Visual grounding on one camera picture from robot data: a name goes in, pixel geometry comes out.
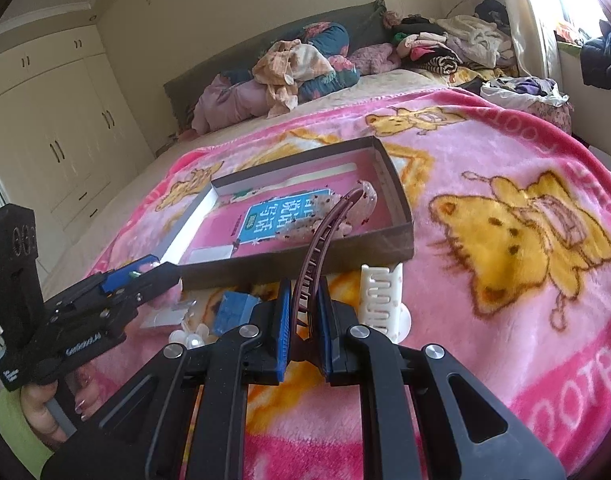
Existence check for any white hair claw clip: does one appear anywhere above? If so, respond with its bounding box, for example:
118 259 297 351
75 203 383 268
358 262 413 343

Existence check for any pink fuzzy garment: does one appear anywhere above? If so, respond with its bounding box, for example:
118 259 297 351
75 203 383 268
348 42 401 76

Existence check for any clear plastic bag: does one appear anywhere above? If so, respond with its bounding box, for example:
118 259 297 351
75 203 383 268
140 300 221 331

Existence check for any brown hair clip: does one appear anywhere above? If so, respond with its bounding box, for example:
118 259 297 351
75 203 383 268
288 186 371 361

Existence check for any pile of folded bedding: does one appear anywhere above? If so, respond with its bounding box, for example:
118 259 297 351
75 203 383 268
164 0 389 126

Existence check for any dark jacket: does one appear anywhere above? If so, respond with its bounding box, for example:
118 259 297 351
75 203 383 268
580 20 611 91

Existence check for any cream curtain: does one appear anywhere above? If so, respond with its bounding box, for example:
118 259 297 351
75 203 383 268
495 0 561 86

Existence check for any white and purple clothes bundle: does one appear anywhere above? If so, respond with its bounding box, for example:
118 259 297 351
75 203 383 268
480 76 573 131

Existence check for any pink pajama garment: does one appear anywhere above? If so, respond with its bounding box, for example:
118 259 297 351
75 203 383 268
190 72 281 136

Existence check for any brown cardboard box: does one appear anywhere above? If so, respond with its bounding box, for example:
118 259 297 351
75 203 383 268
158 135 416 291

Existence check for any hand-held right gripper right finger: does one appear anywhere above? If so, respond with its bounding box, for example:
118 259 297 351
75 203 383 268
319 277 567 480

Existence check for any small blue box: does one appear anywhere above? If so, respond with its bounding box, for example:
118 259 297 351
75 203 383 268
216 291 260 336

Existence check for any teal floral quilt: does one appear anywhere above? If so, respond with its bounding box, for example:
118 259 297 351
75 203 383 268
220 22 361 103

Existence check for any person's left forearm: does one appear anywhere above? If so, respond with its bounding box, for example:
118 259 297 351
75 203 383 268
0 392 53 480

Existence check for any pink printed blanket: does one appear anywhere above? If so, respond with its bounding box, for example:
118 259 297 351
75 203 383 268
70 87 611 480

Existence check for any person's left hand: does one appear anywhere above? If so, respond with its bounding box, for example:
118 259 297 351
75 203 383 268
20 374 104 449

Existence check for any peach patterned garment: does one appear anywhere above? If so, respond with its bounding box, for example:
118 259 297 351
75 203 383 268
252 40 336 118

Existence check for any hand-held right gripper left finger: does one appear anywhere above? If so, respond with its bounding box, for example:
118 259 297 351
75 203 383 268
40 278 293 480

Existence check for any white wardrobe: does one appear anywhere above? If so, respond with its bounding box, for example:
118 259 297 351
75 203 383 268
0 22 156 286

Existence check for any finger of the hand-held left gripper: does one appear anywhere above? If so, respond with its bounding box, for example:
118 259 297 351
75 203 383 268
104 263 182 334
45 255 162 319

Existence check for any bed with beige sheet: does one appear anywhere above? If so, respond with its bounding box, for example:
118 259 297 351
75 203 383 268
38 67 481 286

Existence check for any pile of clothes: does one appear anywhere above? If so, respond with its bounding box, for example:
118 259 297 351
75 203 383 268
383 10 519 78

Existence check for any speckled pink hair clip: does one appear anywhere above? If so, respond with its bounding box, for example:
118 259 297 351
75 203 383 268
280 180 381 246

